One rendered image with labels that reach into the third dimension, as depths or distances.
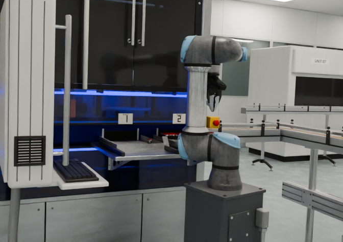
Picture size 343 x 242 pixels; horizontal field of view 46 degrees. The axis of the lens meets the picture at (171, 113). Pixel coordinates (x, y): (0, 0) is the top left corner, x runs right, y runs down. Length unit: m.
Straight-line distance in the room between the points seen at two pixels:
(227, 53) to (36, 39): 0.75
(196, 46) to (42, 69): 0.62
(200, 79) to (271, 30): 7.10
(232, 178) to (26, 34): 1.00
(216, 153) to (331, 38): 8.35
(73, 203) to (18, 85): 0.91
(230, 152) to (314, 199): 1.27
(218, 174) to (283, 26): 7.40
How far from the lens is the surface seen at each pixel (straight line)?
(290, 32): 9.08
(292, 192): 3.01
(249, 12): 8.45
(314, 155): 2.86
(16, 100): 1.61
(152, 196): 2.43
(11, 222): 2.03
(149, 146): 2.07
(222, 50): 1.67
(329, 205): 2.78
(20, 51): 1.61
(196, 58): 1.68
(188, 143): 1.71
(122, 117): 2.28
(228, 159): 1.70
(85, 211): 2.33
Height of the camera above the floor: 1.22
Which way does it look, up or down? 4 degrees down
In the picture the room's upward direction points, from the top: 2 degrees clockwise
